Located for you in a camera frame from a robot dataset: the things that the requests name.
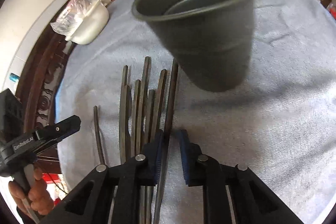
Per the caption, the dark wooden side table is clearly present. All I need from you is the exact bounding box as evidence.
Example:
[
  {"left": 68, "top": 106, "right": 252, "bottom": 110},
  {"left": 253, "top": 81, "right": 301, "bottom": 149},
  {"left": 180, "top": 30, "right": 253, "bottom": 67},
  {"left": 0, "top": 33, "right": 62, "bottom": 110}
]
[{"left": 15, "top": 29, "right": 77, "bottom": 175}]

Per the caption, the dark grey utensil holder cup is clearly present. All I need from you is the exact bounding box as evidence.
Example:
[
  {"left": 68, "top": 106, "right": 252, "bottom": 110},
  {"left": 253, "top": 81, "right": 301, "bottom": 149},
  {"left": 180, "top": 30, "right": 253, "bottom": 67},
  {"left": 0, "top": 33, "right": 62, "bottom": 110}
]
[{"left": 132, "top": 0, "right": 255, "bottom": 92}]

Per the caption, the teal thermos bottle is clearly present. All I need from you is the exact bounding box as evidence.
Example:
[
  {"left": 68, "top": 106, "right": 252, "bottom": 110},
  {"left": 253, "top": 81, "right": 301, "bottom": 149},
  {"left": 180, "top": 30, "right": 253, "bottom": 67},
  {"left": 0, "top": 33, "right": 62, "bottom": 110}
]
[{"left": 9, "top": 73, "right": 20, "bottom": 83}]

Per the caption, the grey towel table cloth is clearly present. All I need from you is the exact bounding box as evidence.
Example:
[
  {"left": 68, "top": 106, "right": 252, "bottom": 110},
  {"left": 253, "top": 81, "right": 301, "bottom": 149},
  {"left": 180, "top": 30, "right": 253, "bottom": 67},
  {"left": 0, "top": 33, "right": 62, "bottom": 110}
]
[{"left": 56, "top": 0, "right": 335, "bottom": 223}]

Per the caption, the dark chopstick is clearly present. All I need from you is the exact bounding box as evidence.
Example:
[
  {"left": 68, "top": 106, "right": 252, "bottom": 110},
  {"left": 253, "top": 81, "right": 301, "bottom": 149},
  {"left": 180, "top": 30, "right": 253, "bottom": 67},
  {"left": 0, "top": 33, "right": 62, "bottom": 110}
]
[
  {"left": 143, "top": 89, "right": 155, "bottom": 144},
  {"left": 153, "top": 59, "right": 179, "bottom": 224},
  {"left": 130, "top": 80, "right": 141, "bottom": 157},
  {"left": 93, "top": 106, "right": 105, "bottom": 164},
  {"left": 135, "top": 56, "right": 151, "bottom": 154},
  {"left": 150, "top": 69, "right": 167, "bottom": 141},
  {"left": 119, "top": 65, "right": 131, "bottom": 164}
]

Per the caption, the person's left hand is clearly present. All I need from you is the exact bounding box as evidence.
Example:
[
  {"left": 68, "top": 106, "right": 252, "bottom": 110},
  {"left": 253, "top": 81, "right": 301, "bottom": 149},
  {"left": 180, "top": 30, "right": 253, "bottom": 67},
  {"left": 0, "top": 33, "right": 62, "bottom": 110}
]
[{"left": 8, "top": 165, "right": 54, "bottom": 218}]

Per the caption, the white pot with plastic bag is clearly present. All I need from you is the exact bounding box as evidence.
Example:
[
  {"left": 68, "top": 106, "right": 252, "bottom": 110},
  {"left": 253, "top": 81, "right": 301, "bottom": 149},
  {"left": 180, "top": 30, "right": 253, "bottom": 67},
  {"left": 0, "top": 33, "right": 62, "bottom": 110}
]
[{"left": 50, "top": 0, "right": 109, "bottom": 45}]

